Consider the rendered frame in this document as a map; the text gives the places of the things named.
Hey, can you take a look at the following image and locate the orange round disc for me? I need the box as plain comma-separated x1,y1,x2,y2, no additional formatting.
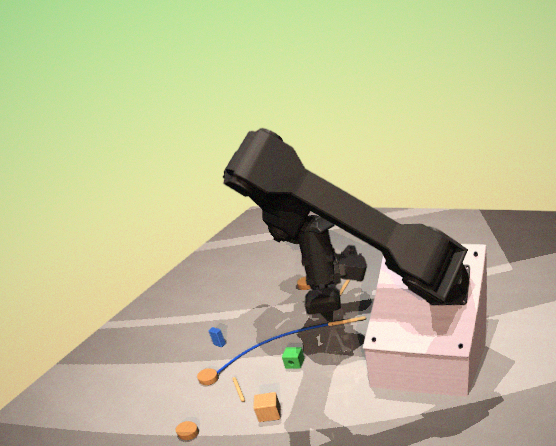
297,276,310,290

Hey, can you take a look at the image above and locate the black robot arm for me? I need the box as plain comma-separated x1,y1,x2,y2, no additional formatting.
223,128,470,306

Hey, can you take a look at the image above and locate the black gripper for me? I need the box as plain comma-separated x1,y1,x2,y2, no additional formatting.
301,244,341,321

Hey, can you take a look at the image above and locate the brown wooden disc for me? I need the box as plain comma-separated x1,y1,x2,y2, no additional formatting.
175,421,199,440

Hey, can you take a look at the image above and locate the round wooden button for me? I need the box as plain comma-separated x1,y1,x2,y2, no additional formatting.
197,368,219,386

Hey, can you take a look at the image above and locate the small blue block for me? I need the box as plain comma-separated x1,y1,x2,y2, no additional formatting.
208,327,226,347

